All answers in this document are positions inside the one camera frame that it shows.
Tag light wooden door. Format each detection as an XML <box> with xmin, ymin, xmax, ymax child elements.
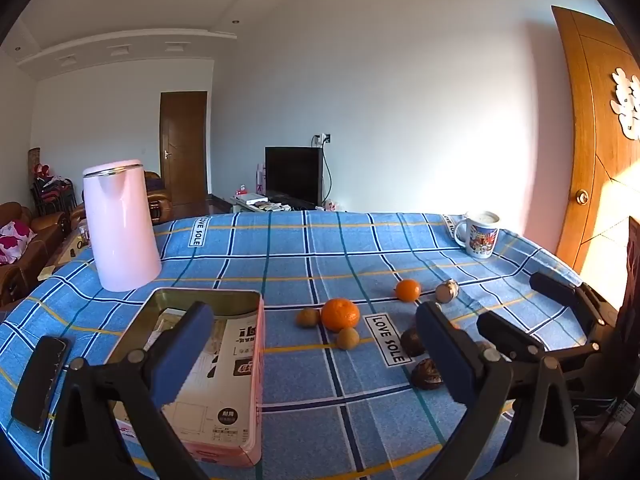
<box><xmin>551</xmin><ymin>5</ymin><xmax>640</xmax><ymax>276</ymax></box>

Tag dark chairs with clothes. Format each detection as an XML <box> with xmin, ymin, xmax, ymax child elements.
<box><xmin>31</xmin><ymin>162</ymin><xmax>76</xmax><ymax>216</ymax></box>

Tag pink electric kettle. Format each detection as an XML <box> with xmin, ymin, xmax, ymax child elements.
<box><xmin>82</xmin><ymin>159</ymin><xmax>162</xmax><ymax>292</ymax></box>

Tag white paper door decoration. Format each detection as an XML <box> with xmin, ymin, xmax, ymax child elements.
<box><xmin>611</xmin><ymin>67</ymin><xmax>640</xmax><ymax>141</ymax></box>

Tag small orange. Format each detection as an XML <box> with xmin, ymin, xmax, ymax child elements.
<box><xmin>395</xmin><ymin>279</ymin><xmax>422</xmax><ymax>303</ymax></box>

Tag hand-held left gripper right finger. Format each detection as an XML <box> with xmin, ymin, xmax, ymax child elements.
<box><xmin>415</xmin><ymin>301</ymin><xmax>581</xmax><ymax>480</ymax></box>

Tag low television stand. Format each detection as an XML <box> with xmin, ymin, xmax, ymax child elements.
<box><xmin>230</xmin><ymin>192</ymin><xmax>321</xmax><ymax>213</ymax></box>

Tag brown leather armchair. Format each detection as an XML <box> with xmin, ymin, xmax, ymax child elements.
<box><xmin>145</xmin><ymin>171</ymin><xmax>173</xmax><ymax>223</ymax></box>

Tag blue plaid tablecloth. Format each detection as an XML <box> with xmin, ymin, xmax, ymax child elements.
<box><xmin>0</xmin><ymin>210</ymin><xmax>601</xmax><ymax>480</ymax></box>

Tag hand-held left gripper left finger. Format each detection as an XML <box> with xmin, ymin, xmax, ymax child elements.
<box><xmin>50</xmin><ymin>301</ymin><xmax>216</xmax><ymax>480</ymax></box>

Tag dark brown room door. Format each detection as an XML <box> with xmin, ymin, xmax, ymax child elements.
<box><xmin>160</xmin><ymin>91</ymin><xmax>208</xmax><ymax>206</ymax></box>

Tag black power cable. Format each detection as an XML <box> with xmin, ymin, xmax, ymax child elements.
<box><xmin>322</xmin><ymin>145</ymin><xmax>334</xmax><ymax>206</ymax></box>

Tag black television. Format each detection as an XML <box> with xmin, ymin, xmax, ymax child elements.
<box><xmin>265</xmin><ymin>146</ymin><xmax>323</xmax><ymax>206</ymax></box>

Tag white cushion with pink flowers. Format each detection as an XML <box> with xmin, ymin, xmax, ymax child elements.
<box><xmin>0</xmin><ymin>221</ymin><xmax>37</xmax><ymax>265</ymax></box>

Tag wooden coffee table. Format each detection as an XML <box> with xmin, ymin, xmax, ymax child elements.
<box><xmin>37</xmin><ymin>225</ymin><xmax>93</xmax><ymax>281</ymax></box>

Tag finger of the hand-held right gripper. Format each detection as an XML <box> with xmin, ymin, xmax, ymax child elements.
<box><xmin>529</xmin><ymin>272</ymin><xmax>603</xmax><ymax>323</ymax></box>
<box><xmin>476</xmin><ymin>310</ymin><xmax>601</xmax><ymax>363</ymax></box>

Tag black smartphone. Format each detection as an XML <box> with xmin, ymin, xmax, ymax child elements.
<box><xmin>10</xmin><ymin>336</ymin><xmax>71</xmax><ymax>433</ymax></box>

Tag white printed mug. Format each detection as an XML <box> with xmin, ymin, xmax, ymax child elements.
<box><xmin>453</xmin><ymin>211</ymin><xmax>501</xmax><ymax>260</ymax></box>

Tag dark brown passion fruit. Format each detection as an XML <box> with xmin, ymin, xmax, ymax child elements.
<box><xmin>401</xmin><ymin>327</ymin><xmax>428</xmax><ymax>357</ymax></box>
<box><xmin>411</xmin><ymin>357</ymin><xmax>445</xmax><ymax>391</ymax></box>

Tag rectangular metal tin box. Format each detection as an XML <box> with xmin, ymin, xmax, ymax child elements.
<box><xmin>102</xmin><ymin>288</ymin><xmax>265</xmax><ymax>468</ymax></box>

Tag brown leather sofa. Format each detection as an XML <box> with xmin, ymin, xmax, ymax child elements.
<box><xmin>0</xmin><ymin>201</ymin><xmax>71</xmax><ymax>306</ymax></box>

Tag large orange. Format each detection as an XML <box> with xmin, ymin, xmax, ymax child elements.
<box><xmin>321</xmin><ymin>298</ymin><xmax>361</xmax><ymax>333</ymax></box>

